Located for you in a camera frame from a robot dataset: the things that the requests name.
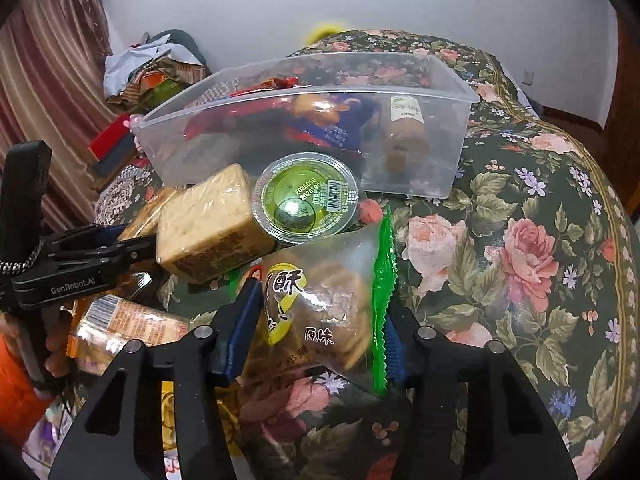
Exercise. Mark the yellow round object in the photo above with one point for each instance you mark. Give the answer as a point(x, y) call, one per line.
point(324, 30)

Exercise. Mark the yellow cake block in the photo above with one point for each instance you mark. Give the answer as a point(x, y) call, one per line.
point(210, 225)

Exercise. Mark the person's left hand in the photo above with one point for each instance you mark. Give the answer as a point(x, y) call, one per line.
point(56, 352)

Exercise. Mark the pile of clothes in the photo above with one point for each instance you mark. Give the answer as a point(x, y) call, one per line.
point(150, 67)

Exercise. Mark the striped pink curtain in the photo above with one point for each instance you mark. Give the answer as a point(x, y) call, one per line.
point(45, 85)

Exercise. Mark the dark floral cloth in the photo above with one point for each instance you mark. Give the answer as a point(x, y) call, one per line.
point(500, 240)

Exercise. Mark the yellow snack packet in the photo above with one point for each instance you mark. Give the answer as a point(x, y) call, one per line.
point(172, 410)

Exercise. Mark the blue snack packet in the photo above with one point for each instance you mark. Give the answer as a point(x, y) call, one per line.
point(330, 122)

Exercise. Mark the clear plastic bin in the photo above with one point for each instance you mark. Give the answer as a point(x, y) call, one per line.
point(300, 170)

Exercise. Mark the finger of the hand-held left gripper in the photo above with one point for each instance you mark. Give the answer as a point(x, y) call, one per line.
point(136, 252)
point(114, 233)

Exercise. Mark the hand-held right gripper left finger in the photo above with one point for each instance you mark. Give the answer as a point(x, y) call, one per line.
point(239, 327)

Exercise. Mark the dark wooden door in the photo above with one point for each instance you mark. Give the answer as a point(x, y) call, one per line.
point(622, 90)

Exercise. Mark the green jelly cup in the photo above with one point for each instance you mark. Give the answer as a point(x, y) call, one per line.
point(302, 200)

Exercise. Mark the white wall socket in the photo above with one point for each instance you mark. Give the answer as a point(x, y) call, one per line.
point(528, 78)

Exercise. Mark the brown bottle white label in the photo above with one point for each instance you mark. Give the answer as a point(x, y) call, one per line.
point(406, 132)

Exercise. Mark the orange cracker packet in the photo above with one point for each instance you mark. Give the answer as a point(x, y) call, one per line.
point(117, 332)

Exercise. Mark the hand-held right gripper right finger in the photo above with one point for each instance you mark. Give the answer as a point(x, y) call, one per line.
point(396, 347)

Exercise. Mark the clear biscuit packet green edge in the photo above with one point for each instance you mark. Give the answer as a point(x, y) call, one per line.
point(330, 305)

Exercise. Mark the red box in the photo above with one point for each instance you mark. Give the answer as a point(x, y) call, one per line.
point(111, 136)

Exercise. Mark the clear round cracker packet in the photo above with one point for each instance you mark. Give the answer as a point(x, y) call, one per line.
point(147, 212)

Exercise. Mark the red snack packet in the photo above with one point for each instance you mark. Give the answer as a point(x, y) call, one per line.
point(235, 105)

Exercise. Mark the person's left forearm orange sleeve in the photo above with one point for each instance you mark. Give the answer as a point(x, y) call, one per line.
point(17, 390)

